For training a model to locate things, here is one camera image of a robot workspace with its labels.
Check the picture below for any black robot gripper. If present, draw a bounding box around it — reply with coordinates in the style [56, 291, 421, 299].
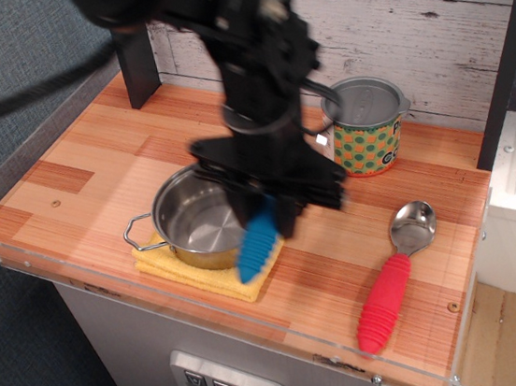
[190, 50, 346, 238]

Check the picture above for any blue handled fork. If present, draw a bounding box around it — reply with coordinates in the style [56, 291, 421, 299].
[236, 195, 279, 284]

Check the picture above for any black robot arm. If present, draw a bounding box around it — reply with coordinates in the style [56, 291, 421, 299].
[71, 0, 345, 237]

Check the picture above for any silver steel pan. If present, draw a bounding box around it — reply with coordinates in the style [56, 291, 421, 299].
[123, 164, 244, 270]

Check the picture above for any green patterned toy can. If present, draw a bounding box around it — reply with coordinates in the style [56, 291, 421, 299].
[315, 76, 411, 178]

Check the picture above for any yellow folded cloth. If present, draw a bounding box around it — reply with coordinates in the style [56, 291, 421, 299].
[132, 238, 284, 303]

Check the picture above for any grey toy kitchen cabinet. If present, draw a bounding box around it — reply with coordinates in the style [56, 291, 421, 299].
[51, 237, 434, 386]

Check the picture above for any red handled spoon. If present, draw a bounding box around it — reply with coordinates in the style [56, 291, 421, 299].
[356, 201, 437, 354]

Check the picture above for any dark post on left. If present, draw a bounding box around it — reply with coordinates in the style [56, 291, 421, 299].
[111, 23, 161, 109]

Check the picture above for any dark post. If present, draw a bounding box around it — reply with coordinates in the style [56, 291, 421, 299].
[111, 23, 161, 109]
[477, 0, 516, 171]

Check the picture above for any clear acrylic guard rail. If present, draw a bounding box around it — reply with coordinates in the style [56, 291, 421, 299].
[0, 77, 490, 386]

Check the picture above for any black cable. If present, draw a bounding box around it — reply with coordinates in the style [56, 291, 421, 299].
[0, 43, 126, 125]

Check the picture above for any dark post on right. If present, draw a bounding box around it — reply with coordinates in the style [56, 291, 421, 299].
[477, 0, 516, 171]

